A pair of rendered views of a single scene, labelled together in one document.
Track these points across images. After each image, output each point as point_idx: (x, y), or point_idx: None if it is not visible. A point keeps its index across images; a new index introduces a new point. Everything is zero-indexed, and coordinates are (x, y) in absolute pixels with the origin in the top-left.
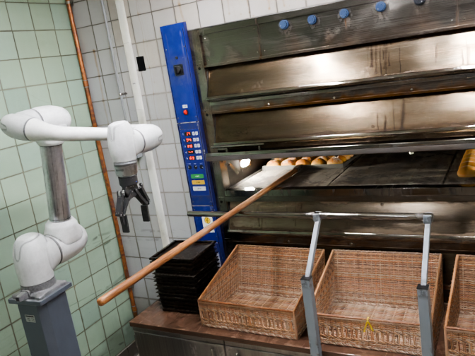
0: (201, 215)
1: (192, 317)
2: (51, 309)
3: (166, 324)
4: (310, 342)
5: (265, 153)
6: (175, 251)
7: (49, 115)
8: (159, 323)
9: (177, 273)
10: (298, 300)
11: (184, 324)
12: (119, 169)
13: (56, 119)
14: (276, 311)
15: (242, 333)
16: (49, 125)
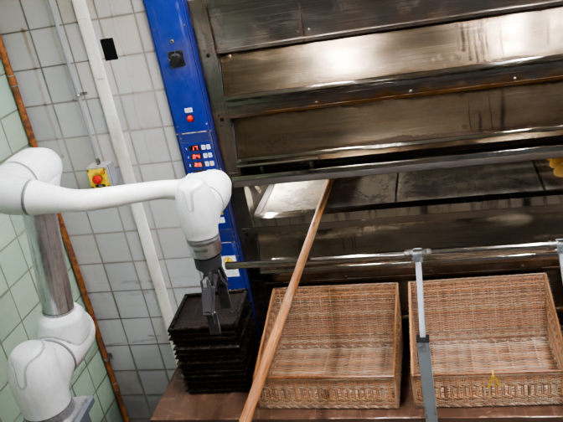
0: (246, 267)
1: (239, 398)
2: None
3: (208, 414)
4: (427, 412)
5: (323, 172)
6: (276, 343)
7: (41, 167)
8: (196, 414)
9: (210, 344)
10: (395, 359)
11: (233, 410)
12: (201, 250)
13: (49, 172)
14: (369, 379)
15: (322, 409)
16: (64, 191)
